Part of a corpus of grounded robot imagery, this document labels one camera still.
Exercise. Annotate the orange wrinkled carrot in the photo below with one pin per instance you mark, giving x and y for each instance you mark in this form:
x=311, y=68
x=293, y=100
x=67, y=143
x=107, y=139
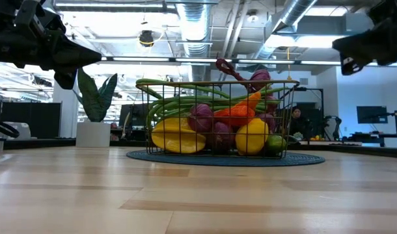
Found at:
x=252, y=100

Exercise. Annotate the dark wall monitor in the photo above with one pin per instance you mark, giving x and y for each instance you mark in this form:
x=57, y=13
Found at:
x=371, y=114

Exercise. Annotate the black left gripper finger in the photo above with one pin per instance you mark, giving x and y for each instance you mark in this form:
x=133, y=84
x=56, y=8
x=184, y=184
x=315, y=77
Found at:
x=75, y=57
x=66, y=79

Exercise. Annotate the yellow starfruit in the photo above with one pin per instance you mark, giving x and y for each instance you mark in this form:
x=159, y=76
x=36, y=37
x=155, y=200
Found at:
x=175, y=138

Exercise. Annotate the black metal frame rack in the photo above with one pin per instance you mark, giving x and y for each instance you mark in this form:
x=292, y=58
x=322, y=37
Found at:
x=322, y=97

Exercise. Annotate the yellow toy lemon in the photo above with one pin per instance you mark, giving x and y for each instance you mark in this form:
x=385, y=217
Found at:
x=252, y=138

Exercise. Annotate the long linear ceiling light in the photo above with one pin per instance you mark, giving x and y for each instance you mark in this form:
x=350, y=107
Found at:
x=198, y=59

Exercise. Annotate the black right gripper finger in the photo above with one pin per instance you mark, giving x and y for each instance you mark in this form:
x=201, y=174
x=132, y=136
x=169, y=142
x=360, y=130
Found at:
x=351, y=66
x=358, y=45

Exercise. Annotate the black room partition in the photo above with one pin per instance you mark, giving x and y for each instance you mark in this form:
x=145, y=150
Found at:
x=39, y=117

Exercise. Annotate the white round ceiling sensor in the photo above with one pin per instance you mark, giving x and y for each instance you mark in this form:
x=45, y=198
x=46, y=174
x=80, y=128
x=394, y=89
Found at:
x=252, y=17

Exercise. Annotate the blue round woven mat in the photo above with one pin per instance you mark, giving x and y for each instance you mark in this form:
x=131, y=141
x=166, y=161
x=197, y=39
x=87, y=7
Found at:
x=299, y=160

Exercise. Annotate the black desk monitor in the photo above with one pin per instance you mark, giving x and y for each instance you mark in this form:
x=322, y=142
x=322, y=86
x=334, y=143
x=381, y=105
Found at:
x=133, y=113

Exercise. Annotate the dark green cucumber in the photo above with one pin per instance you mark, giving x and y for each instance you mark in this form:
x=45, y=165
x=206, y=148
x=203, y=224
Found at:
x=276, y=144

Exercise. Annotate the person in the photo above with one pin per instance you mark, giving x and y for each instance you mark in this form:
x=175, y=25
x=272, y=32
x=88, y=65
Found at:
x=299, y=125

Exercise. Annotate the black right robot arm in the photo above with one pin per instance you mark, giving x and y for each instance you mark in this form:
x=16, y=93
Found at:
x=390, y=8

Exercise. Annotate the large green leafy plant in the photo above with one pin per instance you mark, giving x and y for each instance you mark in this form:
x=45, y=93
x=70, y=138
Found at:
x=94, y=100

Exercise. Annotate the wide silver ceiling duct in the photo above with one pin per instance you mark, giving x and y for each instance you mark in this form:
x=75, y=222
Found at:
x=195, y=26

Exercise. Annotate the green long bean bundle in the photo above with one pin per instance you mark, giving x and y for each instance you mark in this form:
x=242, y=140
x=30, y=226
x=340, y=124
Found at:
x=185, y=104

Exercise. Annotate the black background robot arm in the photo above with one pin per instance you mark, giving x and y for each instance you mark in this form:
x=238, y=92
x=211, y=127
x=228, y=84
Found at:
x=336, y=122

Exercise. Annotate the grey box device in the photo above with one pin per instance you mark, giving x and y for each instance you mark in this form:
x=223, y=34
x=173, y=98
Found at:
x=19, y=130

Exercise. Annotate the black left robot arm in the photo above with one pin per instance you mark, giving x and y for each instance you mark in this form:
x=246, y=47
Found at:
x=1, y=8

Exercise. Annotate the white square planter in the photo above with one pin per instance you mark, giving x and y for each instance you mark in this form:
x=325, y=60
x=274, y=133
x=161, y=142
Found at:
x=92, y=135

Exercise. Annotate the red wrinkled carrot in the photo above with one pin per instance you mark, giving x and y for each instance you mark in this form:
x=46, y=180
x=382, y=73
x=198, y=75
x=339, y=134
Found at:
x=234, y=116

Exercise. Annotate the slanted silver ceiling duct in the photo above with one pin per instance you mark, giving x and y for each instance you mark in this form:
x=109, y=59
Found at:
x=296, y=9

